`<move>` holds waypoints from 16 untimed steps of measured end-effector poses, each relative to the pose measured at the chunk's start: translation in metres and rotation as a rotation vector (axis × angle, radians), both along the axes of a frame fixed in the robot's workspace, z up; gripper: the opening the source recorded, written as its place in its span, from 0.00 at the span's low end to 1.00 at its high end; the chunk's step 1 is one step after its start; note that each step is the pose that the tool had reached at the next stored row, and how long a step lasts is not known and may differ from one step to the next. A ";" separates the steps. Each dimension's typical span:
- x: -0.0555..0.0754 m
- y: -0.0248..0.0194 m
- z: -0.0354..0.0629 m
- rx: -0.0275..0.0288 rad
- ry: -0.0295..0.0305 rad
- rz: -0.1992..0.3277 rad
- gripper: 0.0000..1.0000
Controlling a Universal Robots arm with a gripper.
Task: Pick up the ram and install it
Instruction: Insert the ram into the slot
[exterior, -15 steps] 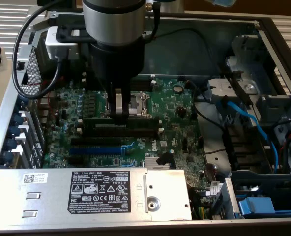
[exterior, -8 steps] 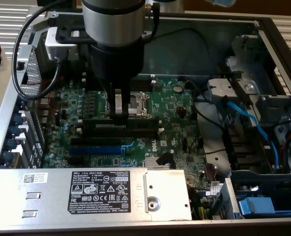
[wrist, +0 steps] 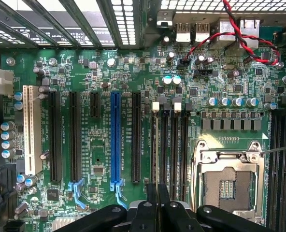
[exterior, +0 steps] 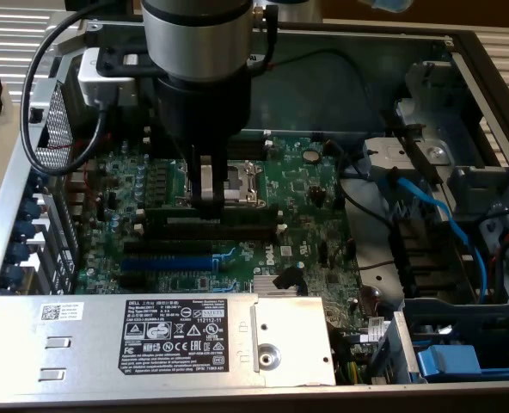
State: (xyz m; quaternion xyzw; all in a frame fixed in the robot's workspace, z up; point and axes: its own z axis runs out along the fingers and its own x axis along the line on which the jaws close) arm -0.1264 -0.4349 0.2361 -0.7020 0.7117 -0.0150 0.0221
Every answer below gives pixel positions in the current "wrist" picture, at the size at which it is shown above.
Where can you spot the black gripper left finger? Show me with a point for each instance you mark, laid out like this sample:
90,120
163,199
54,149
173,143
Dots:
143,217

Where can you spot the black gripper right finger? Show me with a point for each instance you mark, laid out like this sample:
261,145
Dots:
176,217

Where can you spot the RAM slot white latches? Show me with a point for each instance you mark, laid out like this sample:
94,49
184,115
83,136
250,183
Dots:
155,106
176,145

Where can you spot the RAM slot black latches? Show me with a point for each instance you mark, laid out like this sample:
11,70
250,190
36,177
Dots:
185,145
165,145

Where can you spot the silver CPU socket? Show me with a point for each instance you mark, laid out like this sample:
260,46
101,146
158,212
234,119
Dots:
230,183

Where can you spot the white header connector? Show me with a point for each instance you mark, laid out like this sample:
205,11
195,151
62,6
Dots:
63,224

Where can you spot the long black expansion slot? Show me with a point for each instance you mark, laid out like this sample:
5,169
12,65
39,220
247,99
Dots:
55,135
136,135
75,135

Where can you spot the blue expansion slot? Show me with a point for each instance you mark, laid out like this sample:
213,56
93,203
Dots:
115,135

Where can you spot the green motherboard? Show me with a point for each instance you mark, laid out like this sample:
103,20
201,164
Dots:
230,131

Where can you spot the thin metal locking lever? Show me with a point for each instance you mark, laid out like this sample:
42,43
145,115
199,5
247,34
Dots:
278,150

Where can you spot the short black expansion slot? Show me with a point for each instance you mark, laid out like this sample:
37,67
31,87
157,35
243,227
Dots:
95,105

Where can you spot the white expansion slot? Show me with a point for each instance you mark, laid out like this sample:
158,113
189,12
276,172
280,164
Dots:
32,135

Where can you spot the black power connector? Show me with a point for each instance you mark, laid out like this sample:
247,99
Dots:
0,178

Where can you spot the silver USB port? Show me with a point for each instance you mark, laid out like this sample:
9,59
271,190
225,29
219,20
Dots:
202,32
182,32

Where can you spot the silver video port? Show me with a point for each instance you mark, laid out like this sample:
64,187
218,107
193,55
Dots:
221,36

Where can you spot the grey metal PC case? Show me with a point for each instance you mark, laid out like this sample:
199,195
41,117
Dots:
147,24

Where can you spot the white power connector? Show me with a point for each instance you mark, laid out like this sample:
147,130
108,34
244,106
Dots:
3,79

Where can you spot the silver ethernet port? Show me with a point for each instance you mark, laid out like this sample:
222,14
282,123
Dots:
250,31

